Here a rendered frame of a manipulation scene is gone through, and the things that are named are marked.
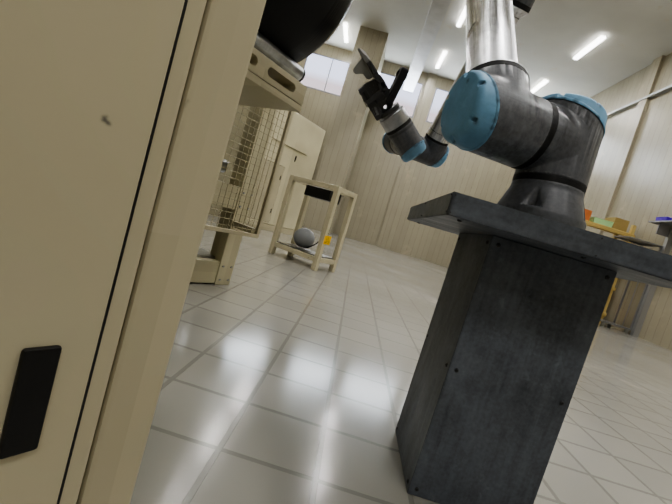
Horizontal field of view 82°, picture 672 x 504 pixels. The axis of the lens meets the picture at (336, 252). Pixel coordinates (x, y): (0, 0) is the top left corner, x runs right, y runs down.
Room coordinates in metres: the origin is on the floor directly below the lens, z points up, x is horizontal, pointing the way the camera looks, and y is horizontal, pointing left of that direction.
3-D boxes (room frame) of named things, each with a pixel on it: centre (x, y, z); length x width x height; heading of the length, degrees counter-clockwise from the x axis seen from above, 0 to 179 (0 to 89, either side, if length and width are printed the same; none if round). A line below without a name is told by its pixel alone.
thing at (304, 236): (3.81, 0.30, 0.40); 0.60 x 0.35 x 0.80; 58
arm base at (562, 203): (0.89, -0.41, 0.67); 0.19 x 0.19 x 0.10
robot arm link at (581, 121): (0.89, -0.40, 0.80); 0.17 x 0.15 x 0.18; 104
